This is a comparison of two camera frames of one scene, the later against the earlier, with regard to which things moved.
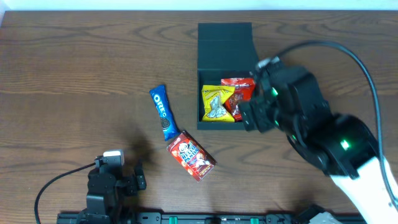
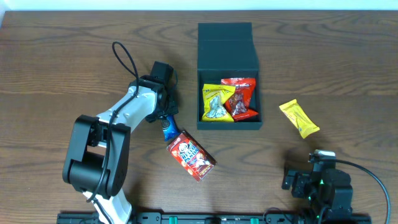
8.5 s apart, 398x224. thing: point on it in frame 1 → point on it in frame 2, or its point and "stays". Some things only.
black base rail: [211, 218] stays
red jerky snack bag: [244, 89] stays
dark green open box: [225, 51] stays
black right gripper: [259, 112] → [298, 182]
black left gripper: [129, 181] → [170, 107]
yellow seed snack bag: [214, 96] stays
